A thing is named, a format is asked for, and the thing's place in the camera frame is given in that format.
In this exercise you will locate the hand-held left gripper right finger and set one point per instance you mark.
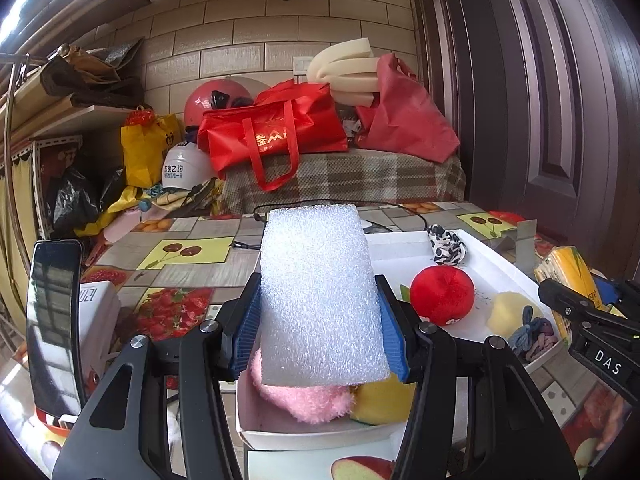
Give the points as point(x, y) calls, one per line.
point(392, 330)

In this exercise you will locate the yellow green sponge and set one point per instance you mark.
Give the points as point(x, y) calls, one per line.
point(382, 400)

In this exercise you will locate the black smartphone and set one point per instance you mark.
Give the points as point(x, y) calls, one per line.
point(52, 325)

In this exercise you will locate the pale yellow sponge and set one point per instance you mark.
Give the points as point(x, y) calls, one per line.
point(505, 315)

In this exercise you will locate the white helmet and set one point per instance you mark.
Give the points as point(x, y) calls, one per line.
point(187, 165)

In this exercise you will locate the plaid covered bench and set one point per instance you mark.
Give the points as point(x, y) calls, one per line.
point(350, 180)

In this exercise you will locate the white cardboard box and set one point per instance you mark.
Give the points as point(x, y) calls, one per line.
point(300, 437)

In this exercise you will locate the spotted black white scrunchie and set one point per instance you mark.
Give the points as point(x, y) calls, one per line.
point(445, 245)

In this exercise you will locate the white foam block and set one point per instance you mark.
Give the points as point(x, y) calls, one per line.
point(320, 300)

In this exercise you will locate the yellow tissue pack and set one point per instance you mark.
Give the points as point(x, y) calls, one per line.
point(565, 270)

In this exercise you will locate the white carton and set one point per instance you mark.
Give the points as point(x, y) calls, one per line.
point(97, 320)

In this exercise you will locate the yellow cloth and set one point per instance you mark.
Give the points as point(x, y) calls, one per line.
point(117, 205)

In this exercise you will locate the small grey cardboard box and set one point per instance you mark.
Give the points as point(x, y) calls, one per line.
point(525, 245)

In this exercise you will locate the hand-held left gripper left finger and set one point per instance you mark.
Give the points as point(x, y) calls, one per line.
point(247, 325)

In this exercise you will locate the wooden shelf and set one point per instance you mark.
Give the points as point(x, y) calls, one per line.
point(60, 115)

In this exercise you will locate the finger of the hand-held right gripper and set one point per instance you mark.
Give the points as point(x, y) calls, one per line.
point(565, 300)
point(605, 290)

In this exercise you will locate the dark brown door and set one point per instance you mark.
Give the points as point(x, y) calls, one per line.
point(525, 85)

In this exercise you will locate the plain red bag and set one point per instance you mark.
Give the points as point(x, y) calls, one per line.
point(405, 115)

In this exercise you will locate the red plush apple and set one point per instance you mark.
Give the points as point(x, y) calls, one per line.
point(442, 292)

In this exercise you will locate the white wall socket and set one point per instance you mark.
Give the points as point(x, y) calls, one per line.
point(302, 65)

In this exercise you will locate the red helmet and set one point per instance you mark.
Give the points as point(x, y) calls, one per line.
point(210, 100)

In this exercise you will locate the brown bags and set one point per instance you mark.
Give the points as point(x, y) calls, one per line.
point(85, 75)

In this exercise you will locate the black plastic bag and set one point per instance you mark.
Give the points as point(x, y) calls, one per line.
point(75, 200)

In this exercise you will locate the yellow bag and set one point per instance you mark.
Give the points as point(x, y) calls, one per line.
point(145, 150)

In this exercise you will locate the cream foam tubes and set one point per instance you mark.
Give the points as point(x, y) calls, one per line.
point(340, 70)

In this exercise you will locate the fruit print tablecloth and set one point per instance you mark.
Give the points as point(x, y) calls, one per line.
point(190, 255)

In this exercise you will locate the pink plush toy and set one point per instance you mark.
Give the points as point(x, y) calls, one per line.
point(310, 402)

